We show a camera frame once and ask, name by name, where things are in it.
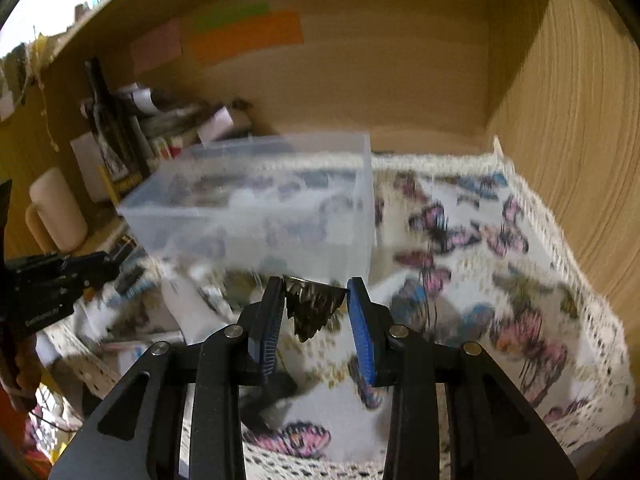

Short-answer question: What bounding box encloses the orange sticky note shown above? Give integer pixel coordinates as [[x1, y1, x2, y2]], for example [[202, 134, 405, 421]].
[[189, 10, 304, 65]]

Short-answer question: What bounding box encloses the butterfly print lace cloth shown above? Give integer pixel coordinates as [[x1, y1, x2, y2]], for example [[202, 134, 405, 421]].
[[48, 154, 634, 452]]

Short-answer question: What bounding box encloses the pink sticky note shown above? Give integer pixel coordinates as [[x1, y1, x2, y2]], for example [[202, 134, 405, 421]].
[[129, 20, 182, 75]]

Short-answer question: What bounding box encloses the green sticky note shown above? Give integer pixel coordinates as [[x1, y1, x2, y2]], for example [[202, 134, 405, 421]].
[[190, 1, 270, 32]]

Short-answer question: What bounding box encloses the cream ceramic mug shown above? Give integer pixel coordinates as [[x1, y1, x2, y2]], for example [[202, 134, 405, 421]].
[[25, 167, 89, 254]]

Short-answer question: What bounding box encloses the clear plastic storage box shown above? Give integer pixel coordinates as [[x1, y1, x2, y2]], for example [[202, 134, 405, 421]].
[[117, 132, 374, 284]]

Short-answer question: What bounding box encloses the white small card box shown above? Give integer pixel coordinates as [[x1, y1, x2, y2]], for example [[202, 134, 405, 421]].
[[198, 106, 252, 144]]

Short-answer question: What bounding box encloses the stack of papers and books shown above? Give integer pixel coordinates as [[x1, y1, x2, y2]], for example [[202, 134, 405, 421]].
[[114, 81, 252, 162]]

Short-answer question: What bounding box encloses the dark wine bottle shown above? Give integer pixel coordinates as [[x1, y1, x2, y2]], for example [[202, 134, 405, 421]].
[[85, 58, 151, 194]]

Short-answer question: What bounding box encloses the person's left hand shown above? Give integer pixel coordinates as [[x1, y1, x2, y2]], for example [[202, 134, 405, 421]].
[[1, 335, 41, 413]]

